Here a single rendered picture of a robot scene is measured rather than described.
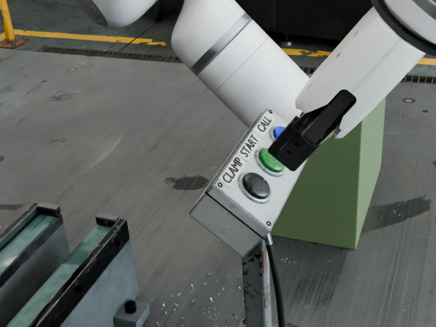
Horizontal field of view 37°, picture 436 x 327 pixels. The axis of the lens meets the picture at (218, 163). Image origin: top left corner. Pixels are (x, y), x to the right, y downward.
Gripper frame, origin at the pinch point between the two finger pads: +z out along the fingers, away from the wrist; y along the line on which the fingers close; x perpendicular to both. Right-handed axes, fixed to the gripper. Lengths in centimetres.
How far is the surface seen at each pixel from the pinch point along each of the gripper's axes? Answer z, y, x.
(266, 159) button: 6.1, -4.0, -0.6
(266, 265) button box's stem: 18.1, -5.1, 7.5
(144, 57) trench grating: 195, -278, -76
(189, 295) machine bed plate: 36.4, -10.7, 4.5
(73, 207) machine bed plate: 53, -25, -18
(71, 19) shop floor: 244, -330, -146
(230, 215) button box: 8.4, 3.4, -0.3
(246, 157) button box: 6.7, -3.2, -2.3
